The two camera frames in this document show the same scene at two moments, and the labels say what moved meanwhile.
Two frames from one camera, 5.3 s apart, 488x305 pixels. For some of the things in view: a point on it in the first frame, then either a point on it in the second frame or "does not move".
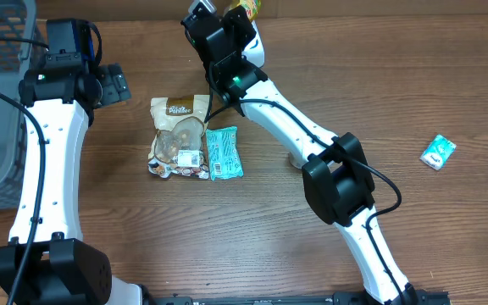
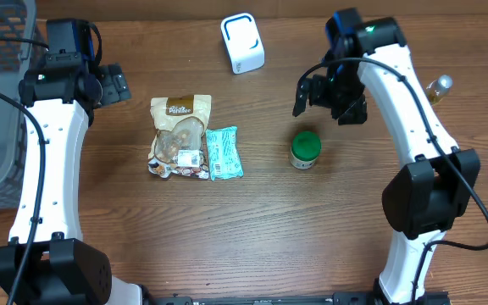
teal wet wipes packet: x=224 y=152 does not move
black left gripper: x=114 y=83 does not move
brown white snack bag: x=177 y=146 does not move
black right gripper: x=236 y=25 to x=357 y=112
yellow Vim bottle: x=252 y=8 to x=436 y=89
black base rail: x=358 y=297 does not move
